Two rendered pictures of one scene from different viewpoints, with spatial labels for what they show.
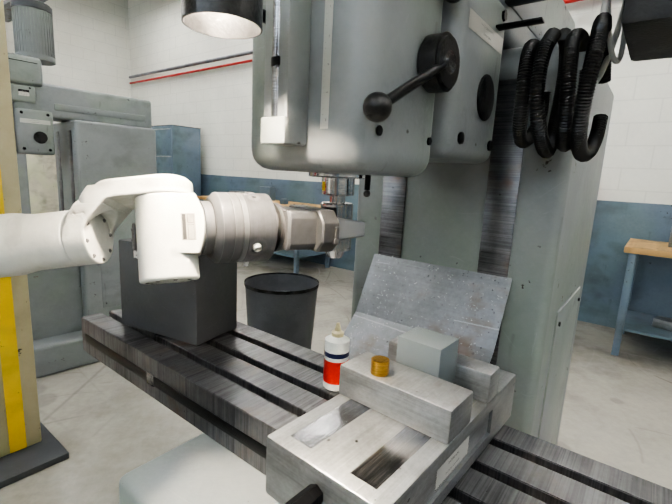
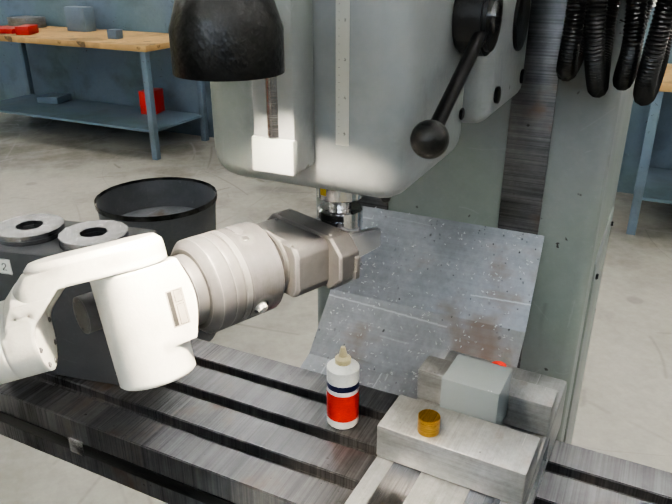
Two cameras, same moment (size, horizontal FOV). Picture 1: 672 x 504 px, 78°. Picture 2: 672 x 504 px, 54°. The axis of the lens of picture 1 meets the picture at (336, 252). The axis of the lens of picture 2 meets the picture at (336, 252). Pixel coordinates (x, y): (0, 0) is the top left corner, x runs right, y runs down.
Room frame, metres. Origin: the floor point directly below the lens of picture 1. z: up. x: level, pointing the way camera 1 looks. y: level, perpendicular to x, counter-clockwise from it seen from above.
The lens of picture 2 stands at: (-0.03, 0.14, 1.51)
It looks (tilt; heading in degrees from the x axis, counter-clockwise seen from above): 24 degrees down; 348
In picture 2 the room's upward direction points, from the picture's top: straight up
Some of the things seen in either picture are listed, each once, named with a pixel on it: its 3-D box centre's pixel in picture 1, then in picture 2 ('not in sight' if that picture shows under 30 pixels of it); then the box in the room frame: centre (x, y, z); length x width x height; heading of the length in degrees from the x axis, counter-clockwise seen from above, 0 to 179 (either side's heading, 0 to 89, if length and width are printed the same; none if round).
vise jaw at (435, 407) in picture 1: (402, 392); (456, 446); (0.46, -0.09, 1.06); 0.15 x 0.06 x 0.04; 50
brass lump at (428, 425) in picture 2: (379, 366); (428, 423); (0.47, -0.06, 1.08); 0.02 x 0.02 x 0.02
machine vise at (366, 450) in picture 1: (411, 410); (461, 458); (0.48, -0.10, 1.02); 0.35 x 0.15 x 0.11; 140
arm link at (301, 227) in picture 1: (277, 228); (271, 262); (0.55, 0.08, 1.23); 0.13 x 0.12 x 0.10; 31
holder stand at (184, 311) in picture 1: (178, 281); (72, 293); (0.86, 0.33, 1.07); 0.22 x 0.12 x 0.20; 64
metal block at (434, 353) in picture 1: (426, 359); (475, 396); (0.50, -0.12, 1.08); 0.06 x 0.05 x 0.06; 50
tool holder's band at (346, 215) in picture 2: (337, 206); (340, 210); (0.60, 0.00, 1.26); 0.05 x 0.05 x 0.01
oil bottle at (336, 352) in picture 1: (336, 354); (342, 384); (0.63, -0.01, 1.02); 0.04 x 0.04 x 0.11
